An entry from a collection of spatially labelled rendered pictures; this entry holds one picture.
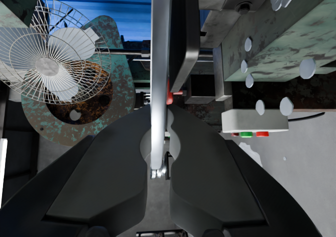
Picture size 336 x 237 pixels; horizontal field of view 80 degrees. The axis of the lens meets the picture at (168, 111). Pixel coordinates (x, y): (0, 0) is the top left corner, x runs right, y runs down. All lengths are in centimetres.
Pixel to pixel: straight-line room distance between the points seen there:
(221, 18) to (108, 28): 144
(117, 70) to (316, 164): 138
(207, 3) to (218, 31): 14
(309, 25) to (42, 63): 105
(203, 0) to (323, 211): 114
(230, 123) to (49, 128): 143
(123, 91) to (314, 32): 140
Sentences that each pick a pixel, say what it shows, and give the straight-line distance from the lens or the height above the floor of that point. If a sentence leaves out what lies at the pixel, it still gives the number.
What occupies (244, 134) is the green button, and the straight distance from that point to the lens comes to 50.
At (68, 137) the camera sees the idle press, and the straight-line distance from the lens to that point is 165.
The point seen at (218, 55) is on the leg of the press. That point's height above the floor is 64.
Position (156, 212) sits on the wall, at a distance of 718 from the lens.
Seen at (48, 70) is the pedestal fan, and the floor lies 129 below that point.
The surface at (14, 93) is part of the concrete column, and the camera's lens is 625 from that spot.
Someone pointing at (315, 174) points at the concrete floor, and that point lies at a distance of 126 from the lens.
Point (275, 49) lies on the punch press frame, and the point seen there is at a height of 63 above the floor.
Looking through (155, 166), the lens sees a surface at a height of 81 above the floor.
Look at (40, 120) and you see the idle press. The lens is 174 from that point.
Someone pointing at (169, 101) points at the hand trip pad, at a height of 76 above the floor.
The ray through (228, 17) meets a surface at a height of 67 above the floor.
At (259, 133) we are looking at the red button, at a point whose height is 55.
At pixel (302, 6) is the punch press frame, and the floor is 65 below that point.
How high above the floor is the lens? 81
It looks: 5 degrees down
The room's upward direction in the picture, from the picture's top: 90 degrees counter-clockwise
